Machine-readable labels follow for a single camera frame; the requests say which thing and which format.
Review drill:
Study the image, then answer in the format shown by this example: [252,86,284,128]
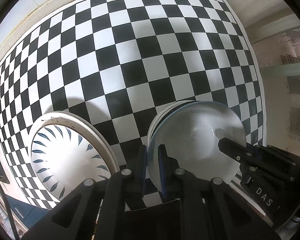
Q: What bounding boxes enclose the white bowl dark rim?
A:
[147,101,247,191]

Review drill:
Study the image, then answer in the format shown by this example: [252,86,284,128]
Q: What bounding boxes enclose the white plate small floral print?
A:
[27,110,121,202]

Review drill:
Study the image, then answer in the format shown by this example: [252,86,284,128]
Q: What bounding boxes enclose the white plate blue leaf pattern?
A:
[30,125,111,200]

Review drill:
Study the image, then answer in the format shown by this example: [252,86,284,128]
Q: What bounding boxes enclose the checkered black white mat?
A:
[0,0,264,209]

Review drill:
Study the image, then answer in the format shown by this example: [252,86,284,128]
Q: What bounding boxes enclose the white bowl red flowers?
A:
[147,100,195,146]

